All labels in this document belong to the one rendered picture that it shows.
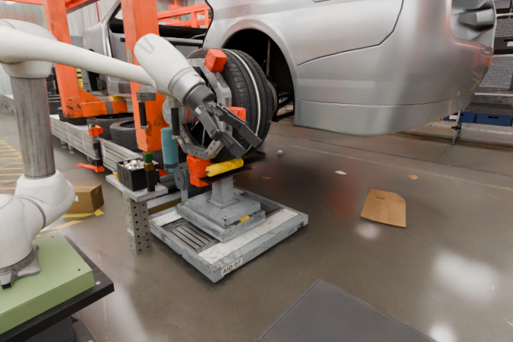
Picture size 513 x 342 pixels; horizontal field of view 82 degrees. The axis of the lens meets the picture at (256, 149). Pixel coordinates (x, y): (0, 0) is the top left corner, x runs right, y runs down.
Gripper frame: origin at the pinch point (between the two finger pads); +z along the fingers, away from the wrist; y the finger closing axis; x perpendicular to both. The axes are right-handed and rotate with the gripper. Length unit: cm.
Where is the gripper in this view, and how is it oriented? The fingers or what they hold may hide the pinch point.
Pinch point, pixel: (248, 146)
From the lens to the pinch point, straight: 78.6
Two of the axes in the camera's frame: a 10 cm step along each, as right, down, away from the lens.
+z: 7.1, 7.0, -0.7
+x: -6.4, 6.8, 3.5
